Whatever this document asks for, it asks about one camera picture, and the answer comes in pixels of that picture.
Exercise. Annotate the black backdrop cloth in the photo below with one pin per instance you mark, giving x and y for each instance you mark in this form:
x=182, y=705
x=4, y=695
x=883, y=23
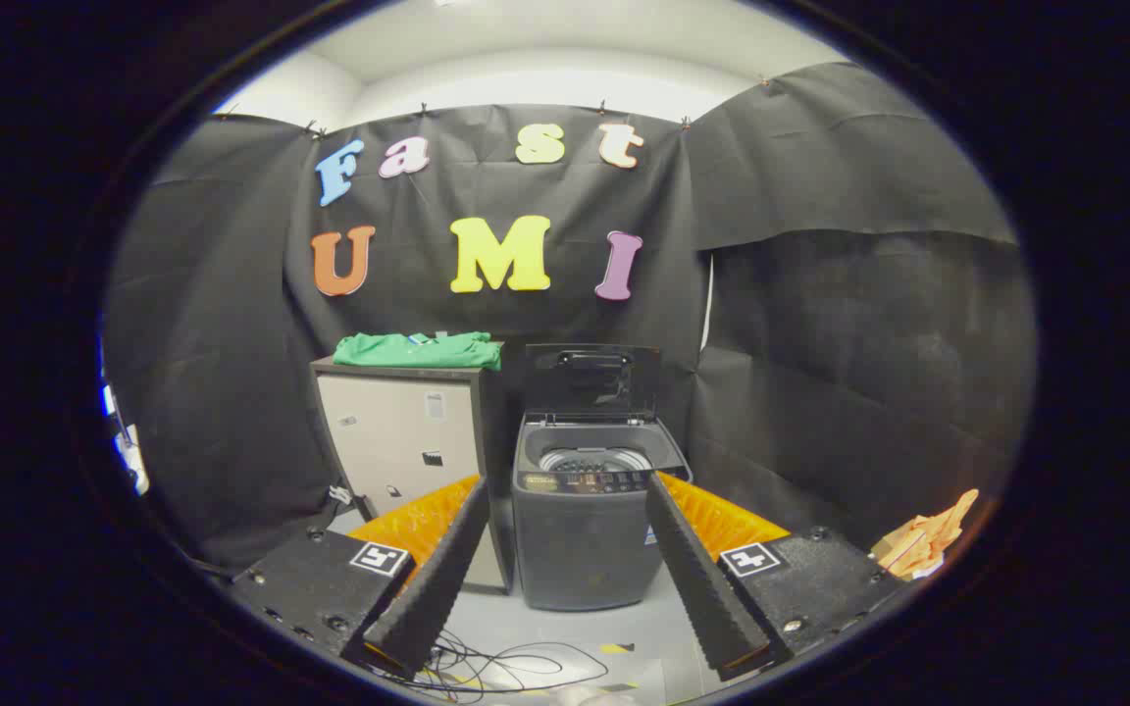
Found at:
x=820, y=343

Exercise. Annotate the green polo shirt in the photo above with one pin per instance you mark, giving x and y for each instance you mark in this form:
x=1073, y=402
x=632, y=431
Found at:
x=418, y=351

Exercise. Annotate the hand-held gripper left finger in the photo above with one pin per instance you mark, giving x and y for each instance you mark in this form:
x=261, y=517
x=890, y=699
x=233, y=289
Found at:
x=433, y=579

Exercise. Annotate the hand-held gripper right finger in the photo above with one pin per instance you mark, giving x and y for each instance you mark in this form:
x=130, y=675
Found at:
x=697, y=579

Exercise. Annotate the grey cabinet with dark frame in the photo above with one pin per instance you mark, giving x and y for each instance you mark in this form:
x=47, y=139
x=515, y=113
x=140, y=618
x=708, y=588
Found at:
x=388, y=441

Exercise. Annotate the grey top-load washing machine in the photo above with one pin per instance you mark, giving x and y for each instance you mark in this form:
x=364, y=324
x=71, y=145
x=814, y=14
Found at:
x=580, y=549

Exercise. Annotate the white and blue device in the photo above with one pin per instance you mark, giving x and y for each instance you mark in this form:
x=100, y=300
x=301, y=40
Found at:
x=128, y=451

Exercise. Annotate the crumpled orange cloth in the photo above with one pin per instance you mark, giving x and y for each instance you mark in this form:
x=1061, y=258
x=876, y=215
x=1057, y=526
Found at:
x=923, y=544

